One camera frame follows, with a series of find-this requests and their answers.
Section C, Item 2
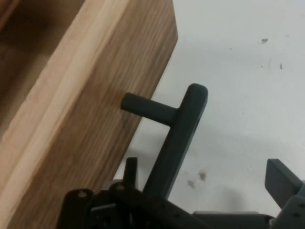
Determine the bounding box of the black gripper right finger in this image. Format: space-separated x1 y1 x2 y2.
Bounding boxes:
264 158 305 229

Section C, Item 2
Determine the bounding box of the light wooden drawer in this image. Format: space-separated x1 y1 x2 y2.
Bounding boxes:
0 0 209 229

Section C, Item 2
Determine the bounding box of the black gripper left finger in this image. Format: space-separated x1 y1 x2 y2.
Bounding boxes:
58 156 206 229

